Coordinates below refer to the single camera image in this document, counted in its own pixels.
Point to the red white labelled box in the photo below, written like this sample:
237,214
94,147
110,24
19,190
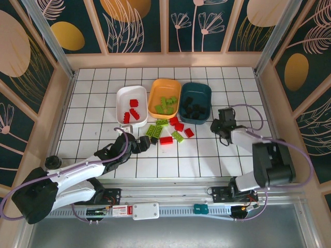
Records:
121,211

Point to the small teal device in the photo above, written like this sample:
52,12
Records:
201,209

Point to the teal plastic container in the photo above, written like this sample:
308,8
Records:
196,91

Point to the long green lego brick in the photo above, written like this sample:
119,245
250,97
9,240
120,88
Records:
158,109
157,131
177,136
163,100
172,100
161,122
150,130

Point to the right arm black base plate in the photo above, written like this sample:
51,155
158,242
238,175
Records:
219,195

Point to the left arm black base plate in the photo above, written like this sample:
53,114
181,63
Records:
115,194

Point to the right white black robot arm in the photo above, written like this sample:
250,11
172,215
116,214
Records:
271,160

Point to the white plastic container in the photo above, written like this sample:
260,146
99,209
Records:
124,100

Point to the black adapter with lights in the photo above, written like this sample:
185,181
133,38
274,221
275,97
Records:
95,212

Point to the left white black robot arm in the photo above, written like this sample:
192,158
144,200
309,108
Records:
77,168

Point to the small adapter with orange plug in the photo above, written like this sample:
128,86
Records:
244,208

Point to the white plastic electronics box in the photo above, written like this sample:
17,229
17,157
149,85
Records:
145,211

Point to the aluminium frame post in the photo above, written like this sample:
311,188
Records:
54,44
276,38

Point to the orange plastic container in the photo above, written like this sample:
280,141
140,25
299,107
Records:
163,89

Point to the long red lego brick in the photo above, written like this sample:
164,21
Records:
166,140
135,114
126,117

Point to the black round knob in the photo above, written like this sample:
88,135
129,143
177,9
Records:
53,162

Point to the small red lego brick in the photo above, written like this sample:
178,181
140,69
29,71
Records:
189,132
134,103
179,126
174,120

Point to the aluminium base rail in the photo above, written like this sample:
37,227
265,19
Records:
168,192

